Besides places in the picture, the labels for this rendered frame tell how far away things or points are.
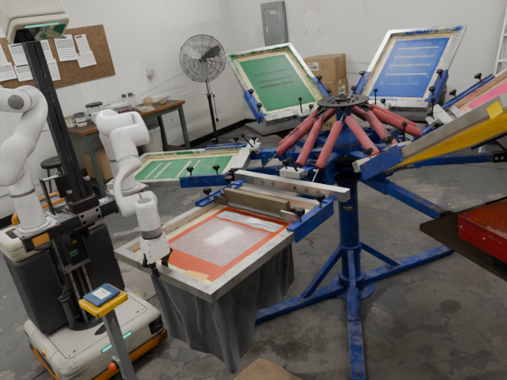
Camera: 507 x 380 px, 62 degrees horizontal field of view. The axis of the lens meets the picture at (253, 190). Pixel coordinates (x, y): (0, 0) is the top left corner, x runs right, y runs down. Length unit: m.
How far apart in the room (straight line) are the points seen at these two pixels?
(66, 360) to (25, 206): 1.00
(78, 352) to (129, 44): 4.34
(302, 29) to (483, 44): 2.43
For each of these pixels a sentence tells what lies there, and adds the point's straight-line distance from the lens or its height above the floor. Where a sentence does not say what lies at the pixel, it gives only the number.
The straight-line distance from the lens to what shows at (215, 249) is 1.78.
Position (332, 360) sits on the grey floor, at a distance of 2.60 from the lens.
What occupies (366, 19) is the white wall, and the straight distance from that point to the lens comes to 6.09.
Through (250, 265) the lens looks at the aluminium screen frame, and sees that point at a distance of 1.57.
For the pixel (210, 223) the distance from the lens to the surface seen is 2.00.
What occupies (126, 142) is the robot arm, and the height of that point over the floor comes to 1.47.
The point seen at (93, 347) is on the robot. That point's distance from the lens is 2.63.
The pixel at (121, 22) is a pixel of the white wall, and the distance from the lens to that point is 6.07.
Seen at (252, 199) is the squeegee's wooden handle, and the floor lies 1.05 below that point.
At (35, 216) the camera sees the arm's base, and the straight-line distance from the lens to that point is 1.96.
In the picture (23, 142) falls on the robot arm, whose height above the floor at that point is 1.51.
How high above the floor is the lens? 1.85
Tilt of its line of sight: 23 degrees down
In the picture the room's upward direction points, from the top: 8 degrees counter-clockwise
